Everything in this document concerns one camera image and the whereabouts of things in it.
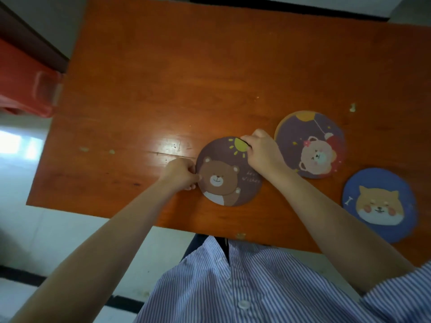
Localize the person's left hand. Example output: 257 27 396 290
158 157 202 194

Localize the person's right hand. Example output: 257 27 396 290
240 128 290 180

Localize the purple brown bear sun coaster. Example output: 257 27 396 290
195 136 264 207

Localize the purple pink bear balloon coaster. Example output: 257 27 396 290
273 110 347 180

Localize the blue shiba dog coaster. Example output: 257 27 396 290
342 167 419 244

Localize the person's left forearm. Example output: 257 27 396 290
12 179 176 323

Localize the person's right forearm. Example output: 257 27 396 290
266 168 417 295

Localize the orange wooden table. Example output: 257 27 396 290
26 0 431 266

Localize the blue striped shirt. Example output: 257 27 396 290
134 236 431 323

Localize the red plastic stool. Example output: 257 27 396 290
0 37 65 119

